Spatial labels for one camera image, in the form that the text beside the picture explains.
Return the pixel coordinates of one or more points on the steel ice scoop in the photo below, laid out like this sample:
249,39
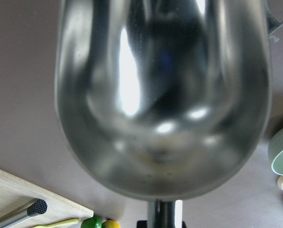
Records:
162,100

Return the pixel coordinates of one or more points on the yellow lemon lower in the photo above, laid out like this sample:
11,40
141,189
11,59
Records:
110,224

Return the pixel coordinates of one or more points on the green lime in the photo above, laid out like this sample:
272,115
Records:
93,222

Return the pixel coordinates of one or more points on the yellow plastic knife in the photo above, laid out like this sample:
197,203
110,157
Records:
67,222

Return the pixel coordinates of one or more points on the steel muddler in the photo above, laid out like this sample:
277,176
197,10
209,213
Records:
37,208

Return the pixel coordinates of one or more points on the green bowl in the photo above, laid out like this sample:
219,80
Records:
275,153

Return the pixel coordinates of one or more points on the bamboo cutting board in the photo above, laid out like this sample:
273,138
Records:
17,194

